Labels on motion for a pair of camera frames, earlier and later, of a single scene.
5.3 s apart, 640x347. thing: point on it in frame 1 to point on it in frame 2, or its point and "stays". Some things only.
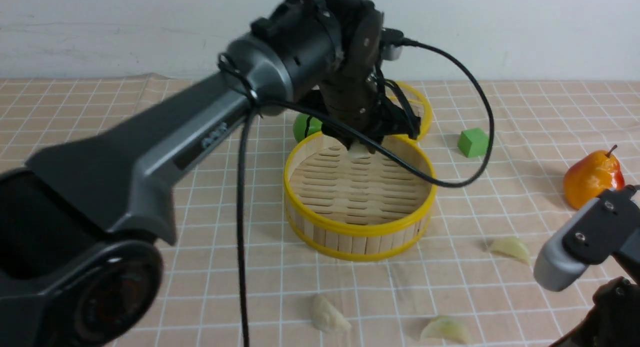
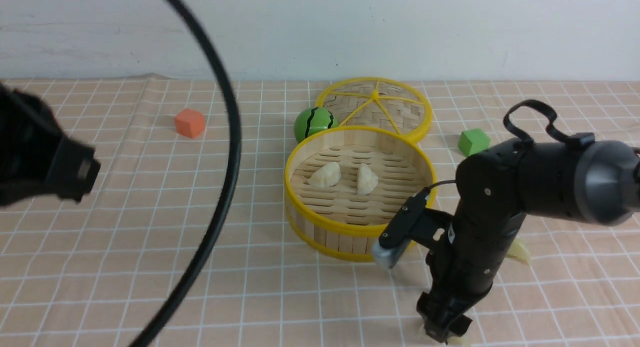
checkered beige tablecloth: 557,144 stays
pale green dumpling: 513,247 stays
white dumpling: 325,317 to 367,180
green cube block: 473,142 stays
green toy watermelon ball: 299,124 stays
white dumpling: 357,150 to 328,175
